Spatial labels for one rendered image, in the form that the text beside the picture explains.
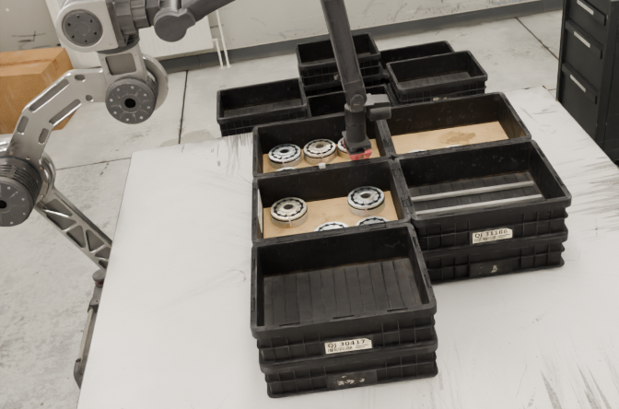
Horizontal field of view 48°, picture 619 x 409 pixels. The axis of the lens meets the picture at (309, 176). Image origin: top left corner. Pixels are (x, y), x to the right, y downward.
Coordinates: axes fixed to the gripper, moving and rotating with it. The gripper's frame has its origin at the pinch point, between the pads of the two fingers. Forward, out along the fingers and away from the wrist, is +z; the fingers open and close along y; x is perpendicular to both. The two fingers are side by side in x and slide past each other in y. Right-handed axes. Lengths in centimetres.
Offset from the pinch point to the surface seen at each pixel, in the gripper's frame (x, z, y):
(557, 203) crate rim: -40, -7, -43
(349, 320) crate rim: 19, -4, -66
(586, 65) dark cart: -129, 29, 92
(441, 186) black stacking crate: -21.1, 3.7, -13.4
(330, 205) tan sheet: 11.2, 4.9, -11.2
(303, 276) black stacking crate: 24.0, 5.7, -37.9
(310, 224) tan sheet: 18.1, 5.2, -17.6
